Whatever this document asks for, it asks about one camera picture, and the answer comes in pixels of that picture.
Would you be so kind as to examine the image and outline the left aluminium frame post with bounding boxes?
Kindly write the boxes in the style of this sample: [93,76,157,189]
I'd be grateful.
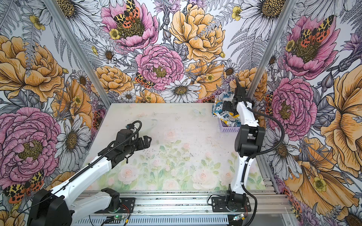
[44,1,112,109]

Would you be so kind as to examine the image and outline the white vented cable duct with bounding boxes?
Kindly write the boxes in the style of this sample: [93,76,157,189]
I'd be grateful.
[74,215,229,226]

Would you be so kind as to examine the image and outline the aluminium mounting rail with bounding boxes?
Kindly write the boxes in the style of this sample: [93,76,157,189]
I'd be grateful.
[120,190,292,216]

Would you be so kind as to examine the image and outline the printed white blue yellow shorts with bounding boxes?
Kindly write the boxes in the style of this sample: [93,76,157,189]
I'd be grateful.
[212,91,241,127]

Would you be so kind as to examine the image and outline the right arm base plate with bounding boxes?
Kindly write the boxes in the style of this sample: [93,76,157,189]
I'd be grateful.
[211,196,251,212]

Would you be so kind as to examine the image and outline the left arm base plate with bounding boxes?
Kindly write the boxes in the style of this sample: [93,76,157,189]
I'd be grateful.
[95,197,135,214]

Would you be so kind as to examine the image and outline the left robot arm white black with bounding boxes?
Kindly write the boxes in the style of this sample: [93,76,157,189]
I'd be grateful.
[27,129,152,226]

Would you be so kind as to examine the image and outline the aluminium frame post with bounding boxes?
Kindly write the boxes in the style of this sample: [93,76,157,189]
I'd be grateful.
[44,1,112,109]
[247,0,297,98]

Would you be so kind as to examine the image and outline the right aluminium frame post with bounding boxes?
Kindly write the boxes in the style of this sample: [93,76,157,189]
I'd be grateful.
[247,0,297,98]

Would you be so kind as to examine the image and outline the lavender plastic basket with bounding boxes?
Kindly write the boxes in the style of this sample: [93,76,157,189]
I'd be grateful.
[218,119,240,133]

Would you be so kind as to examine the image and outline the green circuit board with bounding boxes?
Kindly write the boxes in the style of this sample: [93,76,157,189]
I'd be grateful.
[104,215,128,224]

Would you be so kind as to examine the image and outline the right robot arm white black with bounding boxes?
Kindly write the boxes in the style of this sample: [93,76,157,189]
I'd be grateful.
[223,86,265,211]

